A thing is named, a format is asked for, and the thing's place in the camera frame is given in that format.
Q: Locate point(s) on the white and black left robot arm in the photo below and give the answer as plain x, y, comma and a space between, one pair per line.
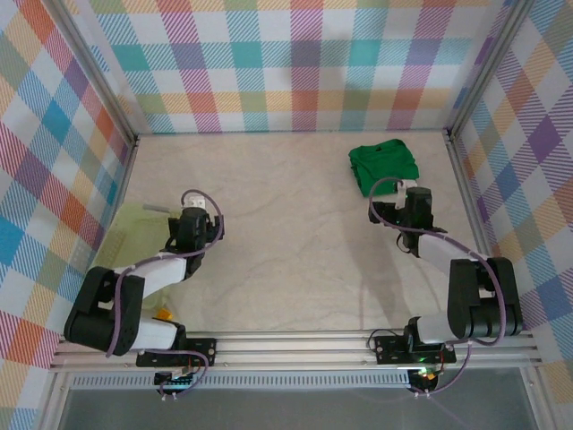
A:
165, 273

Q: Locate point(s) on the grey metal sheet panel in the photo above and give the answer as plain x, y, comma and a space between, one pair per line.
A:
291, 410

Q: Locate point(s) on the aluminium frame post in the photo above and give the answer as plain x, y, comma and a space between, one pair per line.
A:
484, 71
96, 71

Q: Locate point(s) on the light green plastic basket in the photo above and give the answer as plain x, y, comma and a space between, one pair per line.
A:
139, 228

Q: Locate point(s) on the green t-shirt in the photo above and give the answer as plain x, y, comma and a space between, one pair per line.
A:
385, 161

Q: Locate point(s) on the aluminium mounting rail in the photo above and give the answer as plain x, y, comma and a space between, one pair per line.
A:
291, 349

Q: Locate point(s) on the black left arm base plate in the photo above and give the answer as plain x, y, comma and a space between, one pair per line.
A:
206, 347

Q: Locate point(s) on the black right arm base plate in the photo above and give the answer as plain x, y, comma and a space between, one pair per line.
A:
387, 349

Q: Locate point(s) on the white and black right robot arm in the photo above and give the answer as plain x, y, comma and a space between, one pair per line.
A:
438, 251

